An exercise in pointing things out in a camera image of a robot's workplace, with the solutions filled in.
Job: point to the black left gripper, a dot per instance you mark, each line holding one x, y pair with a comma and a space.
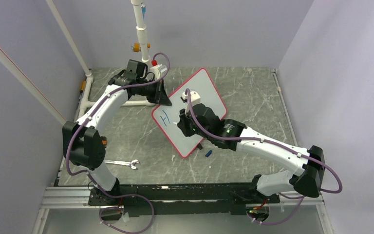
160, 96

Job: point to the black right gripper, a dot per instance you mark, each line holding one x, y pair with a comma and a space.
183, 123

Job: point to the pink-framed whiteboard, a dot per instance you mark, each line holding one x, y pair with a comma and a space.
209, 112

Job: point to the blue marker cap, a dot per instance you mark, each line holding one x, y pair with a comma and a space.
208, 153

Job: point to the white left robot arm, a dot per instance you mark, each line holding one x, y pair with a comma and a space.
83, 146

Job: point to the orange yellow pole clamp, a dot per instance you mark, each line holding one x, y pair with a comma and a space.
136, 47

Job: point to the silver open-end wrench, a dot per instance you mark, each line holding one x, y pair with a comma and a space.
132, 164

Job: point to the white PVC vertical pole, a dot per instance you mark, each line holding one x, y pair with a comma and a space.
141, 30

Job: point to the blue pole clip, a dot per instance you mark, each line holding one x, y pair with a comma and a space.
143, 8

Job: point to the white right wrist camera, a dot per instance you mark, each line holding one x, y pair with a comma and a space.
194, 98

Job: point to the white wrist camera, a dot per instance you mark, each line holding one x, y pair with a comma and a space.
159, 70
194, 98

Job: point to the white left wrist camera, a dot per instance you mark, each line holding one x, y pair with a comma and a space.
159, 70

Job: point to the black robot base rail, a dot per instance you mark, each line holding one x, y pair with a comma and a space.
183, 199

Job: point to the white PVC pipe frame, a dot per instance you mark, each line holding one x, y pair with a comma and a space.
39, 73

